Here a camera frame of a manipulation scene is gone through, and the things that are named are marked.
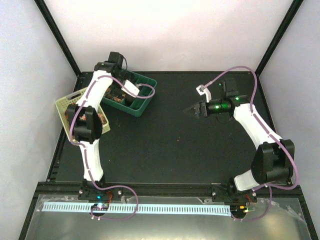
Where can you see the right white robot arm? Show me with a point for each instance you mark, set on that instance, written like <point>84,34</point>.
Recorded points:
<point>273,158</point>

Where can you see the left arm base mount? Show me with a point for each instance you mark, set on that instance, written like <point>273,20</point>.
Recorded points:
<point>100,199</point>

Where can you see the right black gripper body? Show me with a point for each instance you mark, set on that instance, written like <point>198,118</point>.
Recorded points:
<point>203,103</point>

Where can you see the white slotted cable duct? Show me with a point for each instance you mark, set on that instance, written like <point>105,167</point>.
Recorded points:
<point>128,208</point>

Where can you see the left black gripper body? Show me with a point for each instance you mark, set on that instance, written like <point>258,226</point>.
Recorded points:
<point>120,92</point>

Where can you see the green floral patterned tie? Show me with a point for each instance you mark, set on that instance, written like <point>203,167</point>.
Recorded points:
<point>102,118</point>

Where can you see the left black frame post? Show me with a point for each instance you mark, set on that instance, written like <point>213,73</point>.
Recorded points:
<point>50,21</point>

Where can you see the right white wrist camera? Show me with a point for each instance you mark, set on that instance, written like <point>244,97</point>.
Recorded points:
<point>203,91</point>

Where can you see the right black frame post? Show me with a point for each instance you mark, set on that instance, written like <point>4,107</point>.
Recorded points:
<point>280,32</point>

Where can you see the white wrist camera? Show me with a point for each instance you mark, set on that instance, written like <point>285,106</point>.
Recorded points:
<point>130,88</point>
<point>203,91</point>

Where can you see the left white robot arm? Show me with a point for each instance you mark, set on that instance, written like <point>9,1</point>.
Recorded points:
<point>85,124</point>

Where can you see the brown patterned rolled tie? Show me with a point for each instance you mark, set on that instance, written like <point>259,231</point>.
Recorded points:
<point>118,98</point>

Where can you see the dark patterned rolled tie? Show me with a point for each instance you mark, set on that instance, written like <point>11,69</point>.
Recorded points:
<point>109,93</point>

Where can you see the black frame post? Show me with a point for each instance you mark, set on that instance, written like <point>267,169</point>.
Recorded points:
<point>50,21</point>
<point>280,32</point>

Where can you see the pale green perforated basket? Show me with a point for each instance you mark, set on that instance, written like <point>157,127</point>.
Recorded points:
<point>73,99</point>

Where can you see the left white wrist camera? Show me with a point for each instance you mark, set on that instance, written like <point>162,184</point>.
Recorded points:
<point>130,88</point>

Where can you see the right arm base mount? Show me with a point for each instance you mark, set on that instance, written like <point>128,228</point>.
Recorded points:
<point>238,201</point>

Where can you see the green compartment tray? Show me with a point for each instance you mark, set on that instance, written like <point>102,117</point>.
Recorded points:
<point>146,86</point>

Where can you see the black aluminium front rail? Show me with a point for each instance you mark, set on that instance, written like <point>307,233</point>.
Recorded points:
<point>141,189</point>

